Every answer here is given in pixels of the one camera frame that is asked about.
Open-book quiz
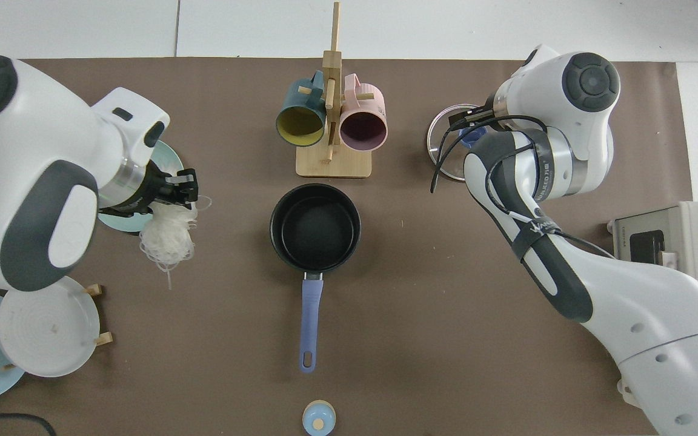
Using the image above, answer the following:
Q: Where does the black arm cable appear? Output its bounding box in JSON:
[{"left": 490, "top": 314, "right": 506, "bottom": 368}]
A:
[
  {"left": 431, "top": 114, "right": 616, "bottom": 260},
  {"left": 0, "top": 414, "right": 57, "bottom": 436}
]

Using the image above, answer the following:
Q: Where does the white plate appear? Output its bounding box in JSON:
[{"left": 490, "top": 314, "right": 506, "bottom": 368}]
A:
[{"left": 0, "top": 276, "right": 101, "bottom": 378}]

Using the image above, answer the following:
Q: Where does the brown table cloth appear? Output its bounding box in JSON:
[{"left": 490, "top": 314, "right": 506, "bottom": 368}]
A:
[{"left": 0, "top": 58, "right": 693, "bottom": 436}]

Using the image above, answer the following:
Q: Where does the wooden plate rack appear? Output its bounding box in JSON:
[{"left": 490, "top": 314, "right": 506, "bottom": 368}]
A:
[{"left": 0, "top": 283, "right": 113, "bottom": 371}]

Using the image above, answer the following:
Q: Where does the pink cup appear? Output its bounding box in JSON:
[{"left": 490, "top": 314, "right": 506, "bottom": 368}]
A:
[{"left": 339, "top": 73, "right": 388, "bottom": 151}]

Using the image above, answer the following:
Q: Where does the glass lid with blue knob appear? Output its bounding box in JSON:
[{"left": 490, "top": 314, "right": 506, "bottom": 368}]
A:
[{"left": 427, "top": 103, "right": 495, "bottom": 182}]

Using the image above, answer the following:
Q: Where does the black pot with blue handle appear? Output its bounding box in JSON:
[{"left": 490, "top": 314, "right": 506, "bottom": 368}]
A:
[{"left": 269, "top": 183, "right": 362, "bottom": 373}]

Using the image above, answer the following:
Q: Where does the dark teal cup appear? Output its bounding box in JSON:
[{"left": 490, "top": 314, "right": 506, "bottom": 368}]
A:
[{"left": 275, "top": 70, "right": 327, "bottom": 147}]

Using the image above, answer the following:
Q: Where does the teal green plate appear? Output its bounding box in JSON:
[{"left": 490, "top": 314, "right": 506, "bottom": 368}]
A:
[{"left": 98, "top": 139, "right": 184, "bottom": 234}]

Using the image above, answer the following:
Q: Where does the wooden cup stand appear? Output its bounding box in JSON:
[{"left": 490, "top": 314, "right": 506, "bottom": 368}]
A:
[{"left": 296, "top": 1, "right": 373, "bottom": 179}]

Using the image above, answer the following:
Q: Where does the small blue round thing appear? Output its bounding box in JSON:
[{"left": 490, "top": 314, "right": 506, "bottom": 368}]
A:
[{"left": 302, "top": 400, "right": 336, "bottom": 436}]

